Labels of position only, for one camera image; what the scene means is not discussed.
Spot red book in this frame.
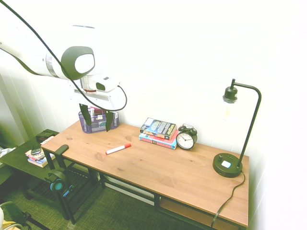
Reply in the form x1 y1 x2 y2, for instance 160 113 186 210
139 130 179 146

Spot black Star Wars paperback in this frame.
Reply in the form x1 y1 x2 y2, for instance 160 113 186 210
140 117 177 141

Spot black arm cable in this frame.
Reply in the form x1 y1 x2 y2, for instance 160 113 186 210
0 0 128 111

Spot white marker red cap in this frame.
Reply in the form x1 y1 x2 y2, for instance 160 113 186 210
106 143 132 155

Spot black headphone hanger clamp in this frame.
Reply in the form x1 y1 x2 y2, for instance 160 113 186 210
52 144 70 173

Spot wooden desk black frame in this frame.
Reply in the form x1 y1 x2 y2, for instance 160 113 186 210
40 119 250 230

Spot black twin-bell alarm clock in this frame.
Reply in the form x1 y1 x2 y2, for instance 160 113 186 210
176 124 198 150

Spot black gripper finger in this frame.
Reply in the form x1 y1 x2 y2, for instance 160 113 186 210
79 103 93 127
105 110 115 133

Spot black table clamp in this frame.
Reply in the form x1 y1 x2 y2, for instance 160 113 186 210
0 201 32 230

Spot dark low side bench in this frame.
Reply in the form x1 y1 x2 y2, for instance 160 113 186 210
0 129 96 209

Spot black and blue headphones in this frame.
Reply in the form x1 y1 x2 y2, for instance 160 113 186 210
44 167 74 198

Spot purple mesh desk organizer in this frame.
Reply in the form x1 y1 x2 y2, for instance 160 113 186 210
78 107 120 134

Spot black lamp power cord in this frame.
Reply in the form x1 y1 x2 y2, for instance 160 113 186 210
211 171 246 228

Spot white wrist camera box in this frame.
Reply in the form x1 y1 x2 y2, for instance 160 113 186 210
92 73 120 93

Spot dark small box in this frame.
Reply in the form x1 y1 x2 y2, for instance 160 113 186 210
35 134 54 144

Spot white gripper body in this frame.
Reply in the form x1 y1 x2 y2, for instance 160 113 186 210
67 80 128 112

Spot white crumpled cloth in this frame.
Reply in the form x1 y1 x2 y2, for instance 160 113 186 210
0 147 16 159

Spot white and blue magazine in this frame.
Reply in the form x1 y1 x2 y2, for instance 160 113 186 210
27 153 56 168

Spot black desk lamp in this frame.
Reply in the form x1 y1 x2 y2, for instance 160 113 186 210
212 78 262 178

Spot yellow cable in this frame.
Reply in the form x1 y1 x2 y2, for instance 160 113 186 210
1 221 23 230

